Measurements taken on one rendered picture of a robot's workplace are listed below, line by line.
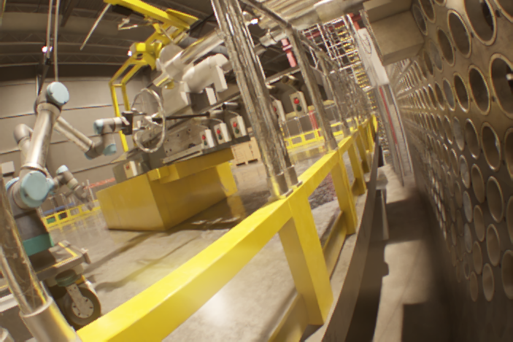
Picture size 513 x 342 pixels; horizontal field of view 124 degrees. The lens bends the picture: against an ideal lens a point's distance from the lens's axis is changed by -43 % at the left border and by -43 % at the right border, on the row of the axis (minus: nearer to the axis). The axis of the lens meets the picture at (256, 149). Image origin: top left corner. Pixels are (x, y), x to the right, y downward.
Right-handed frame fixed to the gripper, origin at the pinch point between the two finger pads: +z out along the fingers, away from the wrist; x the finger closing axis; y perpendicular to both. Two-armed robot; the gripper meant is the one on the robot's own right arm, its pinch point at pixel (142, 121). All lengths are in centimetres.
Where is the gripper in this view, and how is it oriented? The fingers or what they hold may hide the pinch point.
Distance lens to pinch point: 146.1
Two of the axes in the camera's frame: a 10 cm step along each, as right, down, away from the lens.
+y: -8.5, -3.1, 4.3
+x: -1.9, 9.3, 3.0
